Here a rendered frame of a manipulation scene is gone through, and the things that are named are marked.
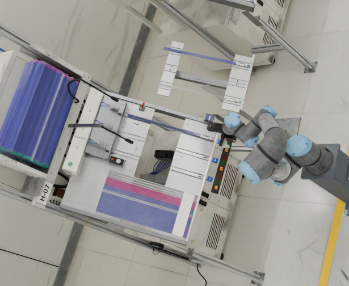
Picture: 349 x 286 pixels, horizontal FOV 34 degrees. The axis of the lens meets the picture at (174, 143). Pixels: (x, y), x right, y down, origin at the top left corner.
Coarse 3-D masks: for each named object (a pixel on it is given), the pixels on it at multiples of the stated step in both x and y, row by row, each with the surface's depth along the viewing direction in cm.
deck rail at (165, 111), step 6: (114, 96) 324; (120, 96) 324; (132, 102) 323; (138, 102) 323; (144, 102) 323; (156, 108) 322; (162, 108) 322; (168, 114) 325; (174, 114) 322; (180, 114) 321; (186, 114) 321; (198, 120) 320
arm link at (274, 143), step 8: (264, 112) 269; (272, 112) 271; (256, 120) 273; (264, 120) 259; (272, 120) 257; (264, 128) 252; (272, 128) 242; (280, 128) 243; (264, 136) 244; (272, 136) 236; (280, 136) 237; (264, 144) 235; (272, 144) 234; (280, 144) 235; (272, 152) 233; (280, 152) 234; (280, 160) 237
